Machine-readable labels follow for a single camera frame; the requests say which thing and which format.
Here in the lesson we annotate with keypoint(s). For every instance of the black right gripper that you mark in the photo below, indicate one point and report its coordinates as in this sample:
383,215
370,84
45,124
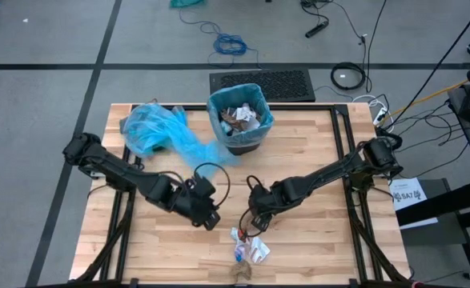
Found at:
264,200

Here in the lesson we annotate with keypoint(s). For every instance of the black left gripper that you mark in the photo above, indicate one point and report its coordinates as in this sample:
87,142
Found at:
186,200

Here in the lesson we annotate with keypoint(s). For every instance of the white orange-print wrapper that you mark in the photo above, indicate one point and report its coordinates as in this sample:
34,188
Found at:
260,250

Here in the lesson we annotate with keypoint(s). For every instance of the white tissue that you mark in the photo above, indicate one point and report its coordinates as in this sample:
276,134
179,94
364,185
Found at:
235,235

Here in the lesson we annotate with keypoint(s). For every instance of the pink blue paper wad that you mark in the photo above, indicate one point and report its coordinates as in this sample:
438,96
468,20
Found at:
239,252

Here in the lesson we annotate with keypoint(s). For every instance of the big brown paper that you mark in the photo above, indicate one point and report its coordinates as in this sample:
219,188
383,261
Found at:
240,271

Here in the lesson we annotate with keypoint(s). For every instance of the large white paper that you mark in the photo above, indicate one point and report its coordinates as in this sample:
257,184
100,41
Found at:
246,112

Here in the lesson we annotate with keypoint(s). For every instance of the blue bin liner bag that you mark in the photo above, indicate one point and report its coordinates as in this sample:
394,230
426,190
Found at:
214,104

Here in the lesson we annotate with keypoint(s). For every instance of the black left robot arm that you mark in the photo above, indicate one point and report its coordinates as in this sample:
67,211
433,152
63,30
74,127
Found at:
118,170

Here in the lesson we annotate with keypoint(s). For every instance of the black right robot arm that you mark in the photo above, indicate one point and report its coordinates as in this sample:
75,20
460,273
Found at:
322,176

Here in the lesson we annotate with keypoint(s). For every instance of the blue spare trash bag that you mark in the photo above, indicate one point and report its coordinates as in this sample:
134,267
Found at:
154,128

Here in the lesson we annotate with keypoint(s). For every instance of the black floor mat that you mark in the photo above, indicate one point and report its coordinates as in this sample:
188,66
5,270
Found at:
290,86

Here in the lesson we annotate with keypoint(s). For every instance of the white paper sign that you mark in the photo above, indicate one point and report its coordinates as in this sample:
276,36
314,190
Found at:
408,194

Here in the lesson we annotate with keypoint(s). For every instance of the black power strip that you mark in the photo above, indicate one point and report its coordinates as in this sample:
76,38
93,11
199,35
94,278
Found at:
316,29

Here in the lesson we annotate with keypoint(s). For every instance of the teal floor object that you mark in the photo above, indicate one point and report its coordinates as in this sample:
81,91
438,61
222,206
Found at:
184,3

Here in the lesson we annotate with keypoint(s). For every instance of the black table frame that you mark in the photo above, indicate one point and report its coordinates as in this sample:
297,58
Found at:
298,107

